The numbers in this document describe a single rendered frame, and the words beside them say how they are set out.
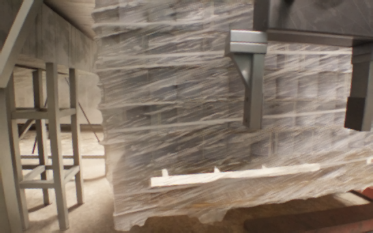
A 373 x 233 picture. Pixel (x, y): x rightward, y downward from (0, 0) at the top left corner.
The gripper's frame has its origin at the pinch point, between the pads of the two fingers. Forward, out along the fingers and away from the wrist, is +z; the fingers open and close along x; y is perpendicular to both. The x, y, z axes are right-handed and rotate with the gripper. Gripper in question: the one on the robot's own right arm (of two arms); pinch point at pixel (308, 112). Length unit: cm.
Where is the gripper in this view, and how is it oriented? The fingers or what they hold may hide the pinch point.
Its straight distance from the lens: 25.5
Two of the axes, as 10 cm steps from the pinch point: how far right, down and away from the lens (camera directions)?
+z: -0.3, 9.9, 1.3
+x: 10.0, 0.3, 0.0
